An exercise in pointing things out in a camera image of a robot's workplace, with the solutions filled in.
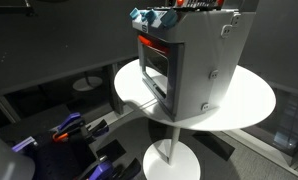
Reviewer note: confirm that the white rounded robot base cover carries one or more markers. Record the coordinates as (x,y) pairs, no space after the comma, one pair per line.
(7,160)

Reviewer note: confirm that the grey toy stove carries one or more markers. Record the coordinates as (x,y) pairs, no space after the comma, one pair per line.
(195,60)

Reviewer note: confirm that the purple clamp with orange trigger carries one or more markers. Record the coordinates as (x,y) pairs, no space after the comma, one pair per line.
(72,125)

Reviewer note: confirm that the purple black clamp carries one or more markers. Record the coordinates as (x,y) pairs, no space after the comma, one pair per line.
(105,168)

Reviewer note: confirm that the dark desk with legs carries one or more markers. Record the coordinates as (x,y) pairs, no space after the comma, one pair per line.
(55,50)

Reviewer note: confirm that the white round pedestal table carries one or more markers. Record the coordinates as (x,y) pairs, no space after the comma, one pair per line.
(249,100)

